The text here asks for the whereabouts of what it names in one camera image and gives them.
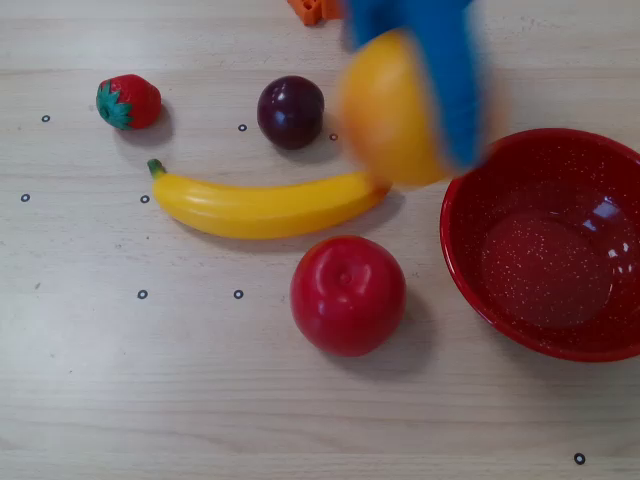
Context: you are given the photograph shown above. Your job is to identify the blue gripper black motor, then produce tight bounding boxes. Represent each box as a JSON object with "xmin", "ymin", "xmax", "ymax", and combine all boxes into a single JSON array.
[{"xmin": 343, "ymin": 0, "xmax": 485, "ymax": 170}]

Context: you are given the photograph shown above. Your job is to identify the yellow orange toy peach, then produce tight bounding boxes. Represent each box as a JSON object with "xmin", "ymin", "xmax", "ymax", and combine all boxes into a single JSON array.
[{"xmin": 336, "ymin": 28, "xmax": 454, "ymax": 189}]

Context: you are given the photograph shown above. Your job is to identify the orange robot base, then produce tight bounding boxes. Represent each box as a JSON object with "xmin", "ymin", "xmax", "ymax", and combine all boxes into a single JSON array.
[{"xmin": 287, "ymin": 0, "xmax": 347, "ymax": 27}]

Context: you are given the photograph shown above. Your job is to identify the red speckled enamel bowl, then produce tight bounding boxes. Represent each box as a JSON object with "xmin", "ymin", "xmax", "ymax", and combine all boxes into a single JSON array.
[{"xmin": 439, "ymin": 127, "xmax": 640, "ymax": 363}]

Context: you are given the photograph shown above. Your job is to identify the dark purple toy plum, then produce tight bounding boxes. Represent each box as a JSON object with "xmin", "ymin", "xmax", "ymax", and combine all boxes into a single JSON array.
[{"xmin": 256, "ymin": 75, "xmax": 326, "ymax": 151}]

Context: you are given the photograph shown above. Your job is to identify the yellow toy banana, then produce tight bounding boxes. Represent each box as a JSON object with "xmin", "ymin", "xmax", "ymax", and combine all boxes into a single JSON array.
[{"xmin": 146, "ymin": 158, "xmax": 393, "ymax": 241}]

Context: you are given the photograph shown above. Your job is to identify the red toy apple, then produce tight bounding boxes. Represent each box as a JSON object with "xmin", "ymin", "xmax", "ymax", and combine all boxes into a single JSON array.
[{"xmin": 290, "ymin": 235, "xmax": 407, "ymax": 358}]

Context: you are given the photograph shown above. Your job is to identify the red toy strawberry green leaves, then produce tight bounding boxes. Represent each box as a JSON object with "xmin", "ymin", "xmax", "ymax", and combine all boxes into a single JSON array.
[{"xmin": 95, "ymin": 73, "xmax": 163, "ymax": 132}]

